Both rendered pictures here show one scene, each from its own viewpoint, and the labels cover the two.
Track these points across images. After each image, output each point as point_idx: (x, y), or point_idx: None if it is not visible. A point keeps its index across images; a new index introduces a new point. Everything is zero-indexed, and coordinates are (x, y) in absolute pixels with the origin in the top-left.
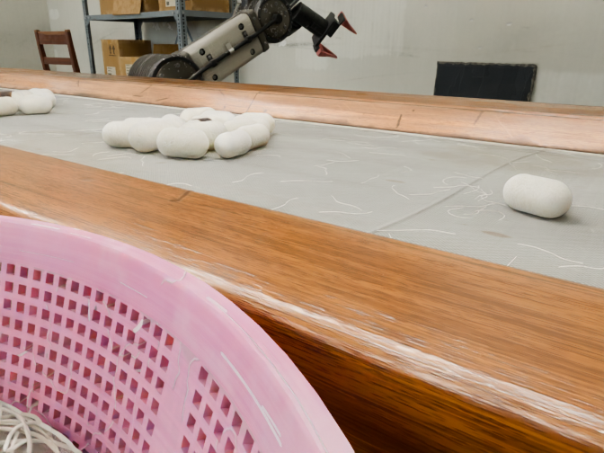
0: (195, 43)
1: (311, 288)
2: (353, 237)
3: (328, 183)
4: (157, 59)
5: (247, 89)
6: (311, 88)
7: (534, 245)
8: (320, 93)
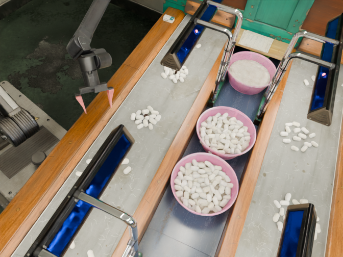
0: (10, 102)
1: None
2: (221, 53)
3: (193, 59)
4: (27, 118)
5: (133, 72)
6: (127, 61)
7: (206, 48)
8: (141, 59)
